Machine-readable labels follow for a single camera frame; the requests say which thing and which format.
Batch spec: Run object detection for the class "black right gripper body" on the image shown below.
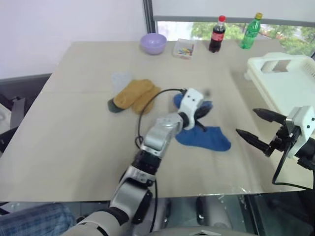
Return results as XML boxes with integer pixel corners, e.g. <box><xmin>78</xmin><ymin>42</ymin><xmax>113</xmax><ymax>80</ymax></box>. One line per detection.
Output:
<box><xmin>264</xmin><ymin>117</ymin><xmax>301</xmax><ymax>158</ymax></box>

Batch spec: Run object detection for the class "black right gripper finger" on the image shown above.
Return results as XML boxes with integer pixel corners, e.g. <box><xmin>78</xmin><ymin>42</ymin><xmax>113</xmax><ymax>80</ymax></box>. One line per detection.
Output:
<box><xmin>252</xmin><ymin>107</ymin><xmax>286</xmax><ymax>124</ymax></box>
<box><xmin>235</xmin><ymin>128</ymin><xmax>273</xmax><ymax>156</ymax></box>

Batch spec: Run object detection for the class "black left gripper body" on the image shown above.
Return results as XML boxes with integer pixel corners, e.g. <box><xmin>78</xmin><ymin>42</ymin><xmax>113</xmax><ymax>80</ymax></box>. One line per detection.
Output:
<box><xmin>193</xmin><ymin>105</ymin><xmax>211</xmax><ymax>121</ymax></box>

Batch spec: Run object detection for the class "white plastic basket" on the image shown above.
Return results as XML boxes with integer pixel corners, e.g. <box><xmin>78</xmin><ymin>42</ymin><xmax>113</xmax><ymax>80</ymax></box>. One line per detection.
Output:
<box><xmin>244</xmin><ymin>52</ymin><xmax>315</xmax><ymax>116</ymax></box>

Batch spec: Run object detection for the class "mustard yellow sock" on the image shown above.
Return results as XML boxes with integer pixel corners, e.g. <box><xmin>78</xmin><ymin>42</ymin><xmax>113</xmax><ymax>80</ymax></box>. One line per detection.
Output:
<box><xmin>112</xmin><ymin>78</ymin><xmax>154</xmax><ymax>110</ymax></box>
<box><xmin>131</xmin><ymin>85</ymin><xmax>162</xmax><ymax>115</ymax></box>

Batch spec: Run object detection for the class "translucent white sock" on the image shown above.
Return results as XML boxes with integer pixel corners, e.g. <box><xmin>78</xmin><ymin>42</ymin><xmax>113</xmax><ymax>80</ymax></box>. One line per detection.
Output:
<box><xmin>111</xmin><ymin>71</ymin><xmax>131</xmax><ymax>94</ymax></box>

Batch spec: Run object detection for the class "clear box of coloured clips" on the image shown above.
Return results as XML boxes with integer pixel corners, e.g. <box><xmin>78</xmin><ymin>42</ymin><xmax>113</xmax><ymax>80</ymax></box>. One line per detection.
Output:
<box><xmin>172</xmin><ymin>38</ymin><xmax>197</xmax><ymax>60</ymax></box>

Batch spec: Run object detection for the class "cola bottle with red cap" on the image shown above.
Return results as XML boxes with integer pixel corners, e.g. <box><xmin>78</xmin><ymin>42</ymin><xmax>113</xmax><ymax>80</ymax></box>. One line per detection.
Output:
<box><xmin>209</xmin><ymin>15</ymin><xmax>227</xmax><ymax>53</ymax></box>

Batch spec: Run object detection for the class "green bottle with yellow cap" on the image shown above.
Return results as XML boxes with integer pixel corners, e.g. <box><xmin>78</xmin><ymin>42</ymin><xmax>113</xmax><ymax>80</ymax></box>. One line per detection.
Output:
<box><xmin>239</xmin><ymin>12</ymin><xmax>264</xmax><ymax>50</ymax></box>

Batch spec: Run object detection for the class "purple plastic bowl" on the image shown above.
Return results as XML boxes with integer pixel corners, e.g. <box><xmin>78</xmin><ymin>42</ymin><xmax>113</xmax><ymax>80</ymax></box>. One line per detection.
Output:
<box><xmin>140</xmin><ymin>33</ymin><xmax>167</xmax><ymax>56</ymax></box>

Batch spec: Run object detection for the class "dark rounded shape under table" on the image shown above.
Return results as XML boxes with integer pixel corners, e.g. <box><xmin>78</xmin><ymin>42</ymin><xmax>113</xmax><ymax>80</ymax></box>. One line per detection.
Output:
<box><xmin>195</xmin><ymin>196</ymin><xmax>207</xmax><ymax>220</ymax></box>

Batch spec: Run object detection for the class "silver robot torso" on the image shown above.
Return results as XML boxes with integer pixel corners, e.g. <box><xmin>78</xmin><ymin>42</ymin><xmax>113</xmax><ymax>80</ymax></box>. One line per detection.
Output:
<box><xmin>147</xmin><ymin>196</ymin><xmax>259</xmax><ymax>236</ymax></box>

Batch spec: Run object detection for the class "blue jeans leg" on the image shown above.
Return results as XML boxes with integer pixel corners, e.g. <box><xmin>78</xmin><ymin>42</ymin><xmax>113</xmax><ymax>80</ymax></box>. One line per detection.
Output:
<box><xmin>0</xmin><ymin>203</ymin><xmax>76</xmax><ymax>236</ymax></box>

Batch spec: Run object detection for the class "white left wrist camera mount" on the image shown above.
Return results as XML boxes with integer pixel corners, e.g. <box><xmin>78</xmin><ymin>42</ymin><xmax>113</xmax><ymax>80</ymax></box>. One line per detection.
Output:
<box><xmin>177</xmin><ymin>88</ymin><xmax>205</xmax><ymax>130</ymax></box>

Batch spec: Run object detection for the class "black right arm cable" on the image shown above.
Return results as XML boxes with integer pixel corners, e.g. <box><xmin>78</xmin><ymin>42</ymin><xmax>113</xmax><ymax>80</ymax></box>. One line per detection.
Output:
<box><xmin>271</xmin><ymin>145</ymin><xmax>315</xmax><ymax>191</ymax></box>

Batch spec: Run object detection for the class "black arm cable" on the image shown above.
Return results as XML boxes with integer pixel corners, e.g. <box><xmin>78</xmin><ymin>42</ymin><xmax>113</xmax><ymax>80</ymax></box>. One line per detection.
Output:
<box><xmin>271</xmin><ymin>145</ymin><xmax>315</xmax><ymax>191</ymax></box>
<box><xmin>134</xmin><ymin>87</ymin><xmax>188</xmax><ymax>149</ymax></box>

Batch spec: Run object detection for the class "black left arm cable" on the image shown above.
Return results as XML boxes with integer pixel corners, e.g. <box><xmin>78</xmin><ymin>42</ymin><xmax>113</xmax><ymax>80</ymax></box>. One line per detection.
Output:
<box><xmin>134</xmin><ymin>87</ymin><xmax>188</xmax><ymax>149</ymax></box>

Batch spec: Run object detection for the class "grey window frame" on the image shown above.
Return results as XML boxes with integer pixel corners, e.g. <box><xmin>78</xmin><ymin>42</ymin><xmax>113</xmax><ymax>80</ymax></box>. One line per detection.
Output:
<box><xmin>143</xmin><ymin>0</ymin><xmax>315</xmax><ymax>35</ymax></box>

